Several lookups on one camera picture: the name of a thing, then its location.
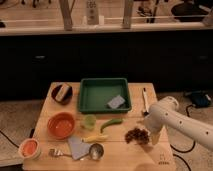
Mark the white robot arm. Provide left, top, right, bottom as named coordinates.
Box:
left=144, top=96, right=213, bottom=151

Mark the green chili pepper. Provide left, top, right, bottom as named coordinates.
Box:
left=100, top=118, right=123, bottom=133

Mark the grey sponge in tray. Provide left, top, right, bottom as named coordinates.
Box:
left=107, top=95, right=125, bottom=109

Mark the dark blue floor object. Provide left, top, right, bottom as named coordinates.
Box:
left=190, top=92, right=211, bottom=108

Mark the metal measuring cup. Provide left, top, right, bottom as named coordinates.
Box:
left=86, top=143, right=104, bottom=160

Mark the small green cup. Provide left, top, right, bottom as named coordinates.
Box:
left=83, top=115, right=96, bottom=130

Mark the green plastic tray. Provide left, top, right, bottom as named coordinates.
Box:
left=78, top=78, right=132, bottom=114

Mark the grey blue cloth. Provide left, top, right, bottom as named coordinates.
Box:
left=68, top=136, right=90, bottom=160

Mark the orange bowl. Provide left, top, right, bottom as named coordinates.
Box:
left=47, top=112, right=76, bottom=140

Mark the dark brown bowl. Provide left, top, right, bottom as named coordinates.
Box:
left=51, top=83, right=73, bottom=105

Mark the metal fork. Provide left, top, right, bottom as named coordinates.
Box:
left=49, top=149, right=70, bottom=158

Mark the orange white cup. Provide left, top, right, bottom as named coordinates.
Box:
left=18, top=138, right=41, bottom=160

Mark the black cable on floor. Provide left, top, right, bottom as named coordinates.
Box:
left=170, top=103, right=201, bottom=171

